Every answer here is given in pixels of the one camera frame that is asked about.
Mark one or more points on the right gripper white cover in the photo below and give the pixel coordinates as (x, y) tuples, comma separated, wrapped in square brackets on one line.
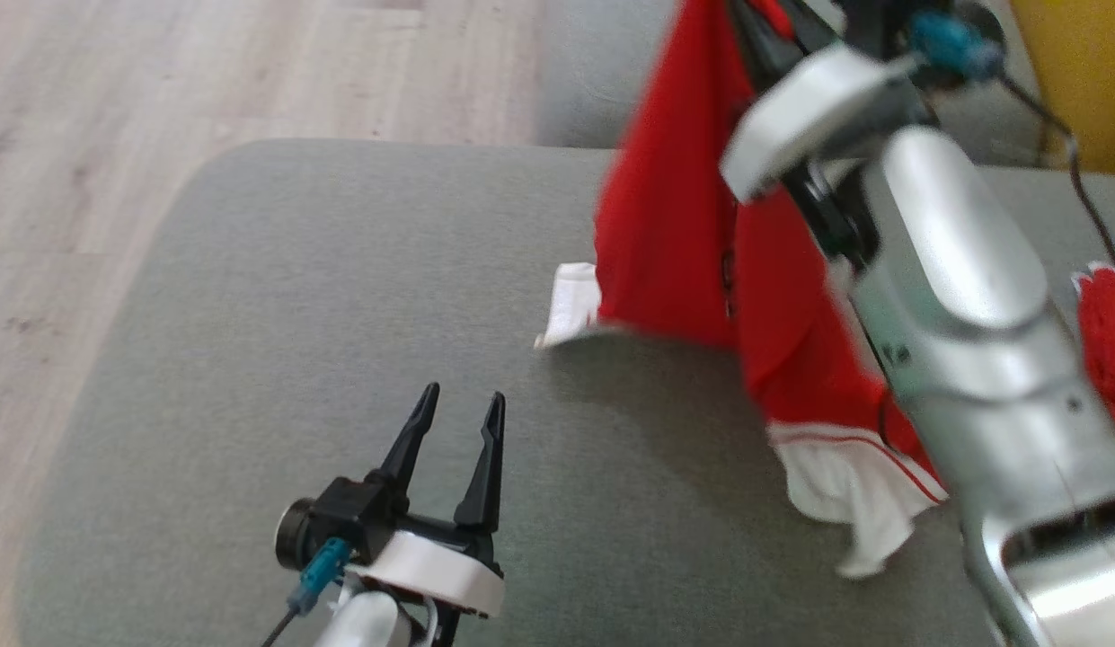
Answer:
[(818, 108)]

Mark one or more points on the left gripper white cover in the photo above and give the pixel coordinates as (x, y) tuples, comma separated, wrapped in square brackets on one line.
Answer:
[(449, 571)]

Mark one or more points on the red and white basketball jersey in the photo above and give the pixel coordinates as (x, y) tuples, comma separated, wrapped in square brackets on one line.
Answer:
[(665, 225)]

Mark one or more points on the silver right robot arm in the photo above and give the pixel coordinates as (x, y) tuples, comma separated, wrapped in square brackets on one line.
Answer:
[(970, 314)]

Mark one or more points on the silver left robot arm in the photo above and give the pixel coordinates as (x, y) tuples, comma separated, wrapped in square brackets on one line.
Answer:
[(368, 624)]

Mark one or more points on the red garment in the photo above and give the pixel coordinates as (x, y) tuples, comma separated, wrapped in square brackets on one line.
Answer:
[(1110, 341)]

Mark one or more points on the grey sofa cushion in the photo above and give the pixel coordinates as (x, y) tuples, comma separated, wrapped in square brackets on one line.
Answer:
[(593, 72)]

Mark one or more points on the grey fabric sofa seat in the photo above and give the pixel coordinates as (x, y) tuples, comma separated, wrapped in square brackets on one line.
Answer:
[(296, 314)]

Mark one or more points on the yellow cushion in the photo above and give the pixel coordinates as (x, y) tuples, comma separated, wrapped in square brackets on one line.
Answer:
[(1087, 81)]

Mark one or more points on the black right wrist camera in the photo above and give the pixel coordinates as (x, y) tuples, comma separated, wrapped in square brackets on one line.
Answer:
[(871, 27)]

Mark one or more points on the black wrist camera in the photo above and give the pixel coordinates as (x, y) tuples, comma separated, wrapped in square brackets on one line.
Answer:
[(871, 27), (350, 517)]

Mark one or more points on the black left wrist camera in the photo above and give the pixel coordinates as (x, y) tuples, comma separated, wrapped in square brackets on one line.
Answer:
[(350, 517)]

